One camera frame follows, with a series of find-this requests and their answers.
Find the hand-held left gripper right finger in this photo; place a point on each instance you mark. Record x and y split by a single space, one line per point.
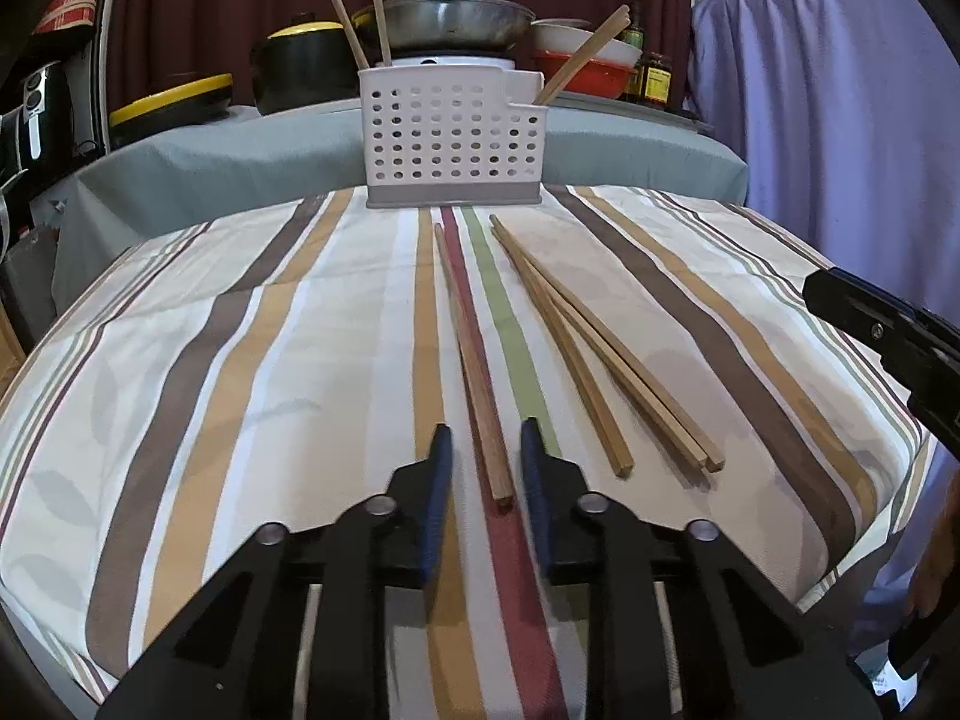
536 495

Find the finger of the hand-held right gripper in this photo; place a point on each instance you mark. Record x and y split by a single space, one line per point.
855 307

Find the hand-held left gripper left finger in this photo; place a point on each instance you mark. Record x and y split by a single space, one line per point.
439 495

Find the wooden chopstick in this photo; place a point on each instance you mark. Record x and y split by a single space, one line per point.
379 15
585 60
472 367
652 409
592 412
675 412
346 22
596 37

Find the perforated beige utensil holder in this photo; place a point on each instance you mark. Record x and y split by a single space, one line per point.
450 135

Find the person's right hand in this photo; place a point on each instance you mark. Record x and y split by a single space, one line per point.
934 570

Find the purple cloth cover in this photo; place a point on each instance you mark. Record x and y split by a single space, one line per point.
825 127

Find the striped tablecloth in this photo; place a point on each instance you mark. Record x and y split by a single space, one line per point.
262 390

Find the grey-rimmed cutting board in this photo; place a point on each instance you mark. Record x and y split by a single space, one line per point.
660 116

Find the brown sauce jar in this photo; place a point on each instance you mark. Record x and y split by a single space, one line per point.
656 82

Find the red bowl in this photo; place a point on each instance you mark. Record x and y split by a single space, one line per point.
600 79

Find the dark oil bottle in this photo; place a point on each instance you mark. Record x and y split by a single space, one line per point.
635 34

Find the grey-green tablecloth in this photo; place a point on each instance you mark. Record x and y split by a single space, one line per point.
225 157

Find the white bowl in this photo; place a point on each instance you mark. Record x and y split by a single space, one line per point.
555 34

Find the white induction cooker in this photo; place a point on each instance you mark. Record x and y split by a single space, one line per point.
480 60

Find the black pot with yellow lid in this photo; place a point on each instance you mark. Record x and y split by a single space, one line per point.
300 75

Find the steel wok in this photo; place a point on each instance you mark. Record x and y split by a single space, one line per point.
450 26

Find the yellow-lidded electric pan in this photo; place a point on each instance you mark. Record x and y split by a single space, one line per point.
172 97

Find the black shelf rack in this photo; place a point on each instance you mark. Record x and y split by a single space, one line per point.
103 75

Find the black air fryer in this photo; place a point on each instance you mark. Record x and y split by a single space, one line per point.
34 120

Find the red and white round boxes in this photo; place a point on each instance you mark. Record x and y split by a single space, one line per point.
71 7

